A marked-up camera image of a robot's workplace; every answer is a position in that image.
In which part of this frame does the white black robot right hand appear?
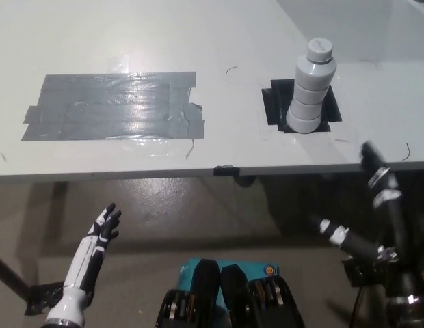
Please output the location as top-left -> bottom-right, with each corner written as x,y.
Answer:
310,141 -> 423,301

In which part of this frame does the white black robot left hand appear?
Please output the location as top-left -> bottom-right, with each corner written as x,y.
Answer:
47,203 -> 122,325

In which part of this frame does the white ribbed plastic bottle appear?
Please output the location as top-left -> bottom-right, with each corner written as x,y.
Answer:
286,38 -> 337,134

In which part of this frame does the black teal robot torso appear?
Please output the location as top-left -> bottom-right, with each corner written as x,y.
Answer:
156,258 -> 306,328

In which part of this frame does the black slanted table leg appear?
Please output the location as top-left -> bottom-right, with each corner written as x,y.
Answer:
0,251 -> 32,302

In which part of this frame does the black tape square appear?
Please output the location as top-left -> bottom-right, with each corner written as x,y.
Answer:
261,78 -> 343,133

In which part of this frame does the small black tape strip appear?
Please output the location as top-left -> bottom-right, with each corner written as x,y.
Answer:
213,165 -> 241,178

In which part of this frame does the thin black cable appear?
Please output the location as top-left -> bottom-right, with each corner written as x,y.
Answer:
351,286 -> 366,328

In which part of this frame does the grey duct tape patch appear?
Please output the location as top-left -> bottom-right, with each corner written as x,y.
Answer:
20,71 -> 207,142

